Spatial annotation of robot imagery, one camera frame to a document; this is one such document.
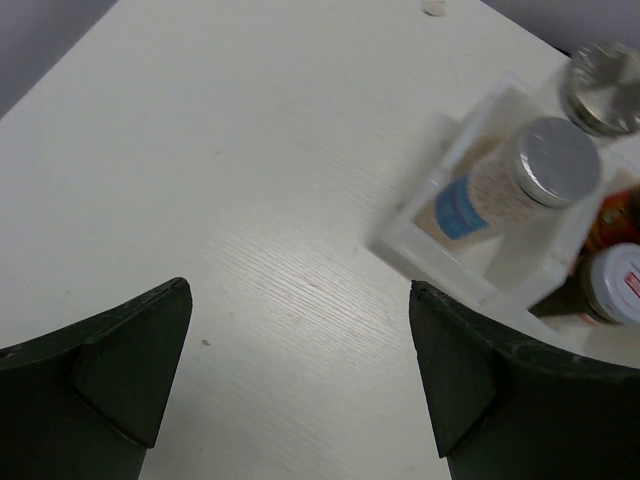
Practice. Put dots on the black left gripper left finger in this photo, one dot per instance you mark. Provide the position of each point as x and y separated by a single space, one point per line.
87 401

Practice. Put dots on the white-lid dark spice jar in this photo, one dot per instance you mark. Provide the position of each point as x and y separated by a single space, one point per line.
612 282

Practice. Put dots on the white blue-label silver-lid shaker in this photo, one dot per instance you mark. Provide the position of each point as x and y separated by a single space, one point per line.
548 164

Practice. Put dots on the red-cap brown sauce bottle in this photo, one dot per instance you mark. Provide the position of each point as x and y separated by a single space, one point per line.
617 221

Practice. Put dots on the white three-compartment plastic tray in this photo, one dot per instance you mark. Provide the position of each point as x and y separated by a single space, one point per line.
505 276

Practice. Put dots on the beige powder silver-lid jar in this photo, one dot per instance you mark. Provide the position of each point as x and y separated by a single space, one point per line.
601 89

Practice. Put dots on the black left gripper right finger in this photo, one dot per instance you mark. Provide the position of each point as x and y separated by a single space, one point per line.
504 405

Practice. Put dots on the small tape scrap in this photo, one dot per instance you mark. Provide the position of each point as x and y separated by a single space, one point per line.
435 8

